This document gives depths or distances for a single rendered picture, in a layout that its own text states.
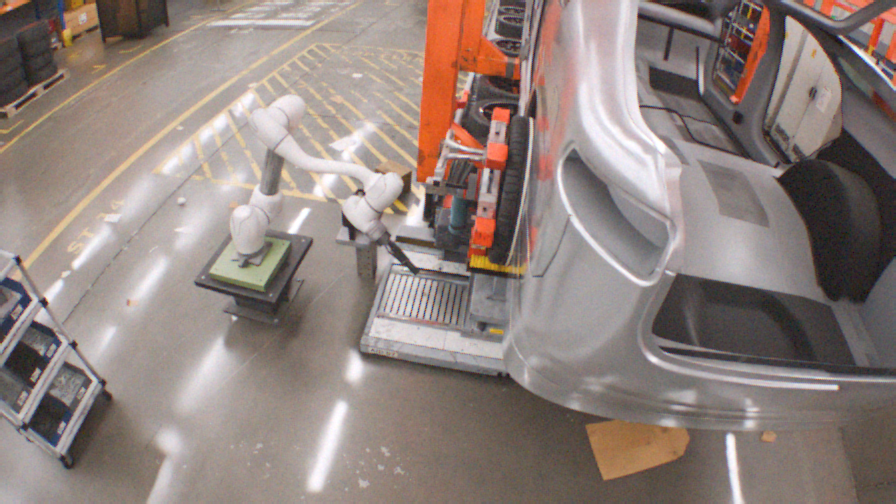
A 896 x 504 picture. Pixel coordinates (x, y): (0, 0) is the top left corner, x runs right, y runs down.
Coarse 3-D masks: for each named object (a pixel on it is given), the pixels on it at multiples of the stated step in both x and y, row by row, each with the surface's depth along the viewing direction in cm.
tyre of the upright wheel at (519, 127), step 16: (512, 128) 175; (528, 128) 173; (512, 144) 168; (528, 144) 168; (512, 160) 166; (512, 176) 166; (512, 192) 166; (512, 208) 167; (512, 224) 170; (496, 240) 176; (512, 240) 174; (496, 256) 184
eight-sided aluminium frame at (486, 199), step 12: (492, 120) 188; (492, 132) 180; (504, 132) 181; (504, 144) 173; (480, 192) 171; (492, 192) 171; (480, 204) 172; (492, 204) 172; (480, 216) 176; (492, 216) 175
